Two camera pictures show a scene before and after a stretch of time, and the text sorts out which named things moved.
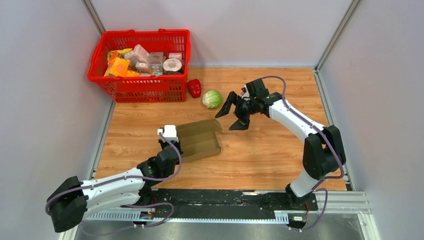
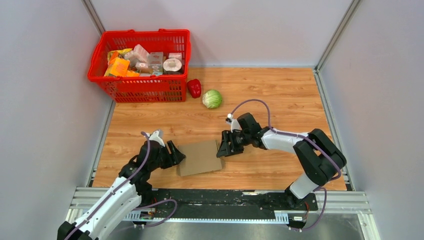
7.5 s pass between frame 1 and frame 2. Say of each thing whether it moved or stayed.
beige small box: stayed
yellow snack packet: stayed
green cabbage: stayed
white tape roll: stayed
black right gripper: moved
